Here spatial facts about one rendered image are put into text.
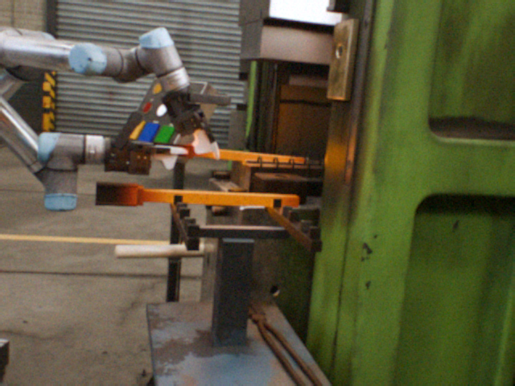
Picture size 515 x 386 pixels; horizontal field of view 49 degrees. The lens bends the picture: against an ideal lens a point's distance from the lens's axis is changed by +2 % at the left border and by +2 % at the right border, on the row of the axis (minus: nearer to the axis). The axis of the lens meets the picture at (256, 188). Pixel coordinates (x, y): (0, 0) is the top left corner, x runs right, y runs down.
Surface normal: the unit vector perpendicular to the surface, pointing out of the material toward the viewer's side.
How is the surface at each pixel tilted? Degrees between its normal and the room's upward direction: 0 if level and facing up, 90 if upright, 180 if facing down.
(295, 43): 90
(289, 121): 90
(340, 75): 90
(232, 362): 0
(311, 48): 90
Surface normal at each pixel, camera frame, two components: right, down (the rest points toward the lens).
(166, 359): 0.08, -0.98
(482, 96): 0.29, 0.18
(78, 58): -0.50, 0.11
